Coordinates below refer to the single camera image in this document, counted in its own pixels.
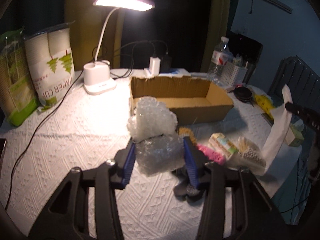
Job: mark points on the white air conditioner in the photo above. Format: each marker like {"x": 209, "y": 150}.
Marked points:
{"x": 280, "y": 5}

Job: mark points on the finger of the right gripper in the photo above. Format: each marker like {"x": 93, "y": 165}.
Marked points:
{"x": 310, "y": 117}

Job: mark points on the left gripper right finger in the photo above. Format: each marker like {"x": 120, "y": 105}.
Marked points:
{"x": 254, "y": 215}

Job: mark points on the white charger plug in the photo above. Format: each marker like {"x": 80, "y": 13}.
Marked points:
{"x": 154, "y": 66}

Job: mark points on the grey black sock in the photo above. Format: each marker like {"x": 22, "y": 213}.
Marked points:
{"x": 184, "y": 190}

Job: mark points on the brown cardboard box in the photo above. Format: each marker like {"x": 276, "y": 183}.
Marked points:
{"x": 193, "y": 100}

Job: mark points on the dark chair back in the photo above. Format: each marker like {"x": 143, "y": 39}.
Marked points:
{"x": 302, "y": 81}

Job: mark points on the white perforated basket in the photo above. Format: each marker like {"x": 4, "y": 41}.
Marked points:
{"x": 232, "y": 74}

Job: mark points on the yellow curtain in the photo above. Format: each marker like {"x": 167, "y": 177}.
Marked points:
{"x": 87, "y": 23}

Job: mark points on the colourful tissue pack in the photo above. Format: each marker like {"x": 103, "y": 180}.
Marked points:
{"x": 221, "y": 143}

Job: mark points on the white paper towel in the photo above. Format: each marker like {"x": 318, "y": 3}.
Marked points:
{"x": 282, "y": 119}

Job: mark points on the pink plush toy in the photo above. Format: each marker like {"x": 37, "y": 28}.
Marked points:
{"x": 212, "y": 155}

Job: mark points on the black power adapter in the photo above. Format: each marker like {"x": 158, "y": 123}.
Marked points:
{"x": 165, "y": 64}

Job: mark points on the clear water bottle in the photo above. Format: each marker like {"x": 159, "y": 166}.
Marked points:
{"x": 219, "y": 59}

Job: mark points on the brown plush bear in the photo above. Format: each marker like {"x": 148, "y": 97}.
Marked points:
{"x": 186, "y": 132}

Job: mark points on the clear bubble wrap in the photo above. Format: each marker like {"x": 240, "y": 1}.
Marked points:
{"x": 153, "y": 129}

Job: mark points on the green paper cups pack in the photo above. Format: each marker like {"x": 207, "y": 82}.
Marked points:
{"x": 18, "y": 96}

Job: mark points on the black round case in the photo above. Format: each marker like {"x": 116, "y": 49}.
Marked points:
{"x": 243, "y": 94}

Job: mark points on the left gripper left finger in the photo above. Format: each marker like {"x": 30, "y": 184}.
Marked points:
{"x": 65, "y": 215}

